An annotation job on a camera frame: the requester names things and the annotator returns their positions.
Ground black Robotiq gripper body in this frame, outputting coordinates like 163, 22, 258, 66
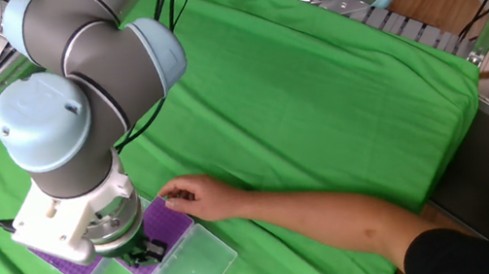
101, 230, 154, 264

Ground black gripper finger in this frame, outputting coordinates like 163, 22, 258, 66
122, 248, 154, 271
142, 236, 172, 265

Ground person's right forearm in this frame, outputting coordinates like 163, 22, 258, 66
240, 162, 442, 274

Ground person's right hand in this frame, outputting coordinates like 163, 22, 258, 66
155, 165, 253, 232

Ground green table cloth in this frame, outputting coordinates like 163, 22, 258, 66
0, 0, 489, 274

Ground silver wrist coupling ring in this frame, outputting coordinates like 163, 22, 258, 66
79, 193, 151, 260

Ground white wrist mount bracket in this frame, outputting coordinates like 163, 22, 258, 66
2, 157, 147, 274

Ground black camera cable with plug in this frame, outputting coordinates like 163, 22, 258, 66
0, 214, 18, 238

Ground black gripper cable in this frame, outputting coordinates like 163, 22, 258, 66
90, 0, 222, 156

